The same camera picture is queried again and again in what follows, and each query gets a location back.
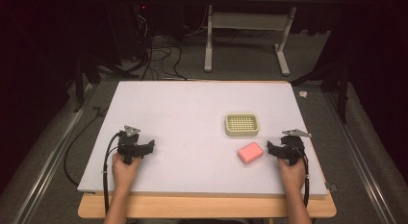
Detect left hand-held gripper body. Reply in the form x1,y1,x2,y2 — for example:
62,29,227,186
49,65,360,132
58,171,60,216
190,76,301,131
116,125,146,166

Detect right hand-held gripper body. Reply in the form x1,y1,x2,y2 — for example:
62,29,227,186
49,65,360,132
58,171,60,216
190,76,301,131
279,128,313,167

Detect person's left hand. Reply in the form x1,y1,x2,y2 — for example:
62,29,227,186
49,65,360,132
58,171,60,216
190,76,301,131
111,152,142,193

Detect person's right hand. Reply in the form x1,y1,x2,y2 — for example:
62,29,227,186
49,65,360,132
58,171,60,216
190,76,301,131
276,156,307,196

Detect pink soap bar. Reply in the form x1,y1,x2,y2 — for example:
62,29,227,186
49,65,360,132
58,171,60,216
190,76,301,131
237,140,265,165

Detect beige soap dish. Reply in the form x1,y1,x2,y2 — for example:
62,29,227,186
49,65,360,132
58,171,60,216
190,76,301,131
223,112,261,137

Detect white table mat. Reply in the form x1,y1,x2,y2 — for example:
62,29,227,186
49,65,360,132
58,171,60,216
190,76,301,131
76,80,329,198

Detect black metal stand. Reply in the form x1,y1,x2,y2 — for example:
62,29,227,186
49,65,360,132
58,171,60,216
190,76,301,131
72,50,140,114
290,57,351,125

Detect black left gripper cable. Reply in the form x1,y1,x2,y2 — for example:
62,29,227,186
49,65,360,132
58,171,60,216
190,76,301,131
101,131,124,216

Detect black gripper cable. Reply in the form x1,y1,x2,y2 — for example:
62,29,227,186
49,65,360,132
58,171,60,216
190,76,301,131
297,147,311,209
101,131,124,216

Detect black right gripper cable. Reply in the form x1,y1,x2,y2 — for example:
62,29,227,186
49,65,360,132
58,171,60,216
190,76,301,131
297,147,311,209

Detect black floor cable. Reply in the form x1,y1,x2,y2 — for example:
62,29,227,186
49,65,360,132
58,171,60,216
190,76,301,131
63,106,109,187

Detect silver floor rail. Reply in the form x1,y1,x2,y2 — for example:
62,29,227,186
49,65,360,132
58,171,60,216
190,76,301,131
12,83,96,224
322,90,398,224

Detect tangle of black cables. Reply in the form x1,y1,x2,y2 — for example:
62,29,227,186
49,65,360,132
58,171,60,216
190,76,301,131
129,12,191,82

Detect white metal desk frame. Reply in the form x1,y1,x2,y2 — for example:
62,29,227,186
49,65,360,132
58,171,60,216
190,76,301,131
203,4,298,78

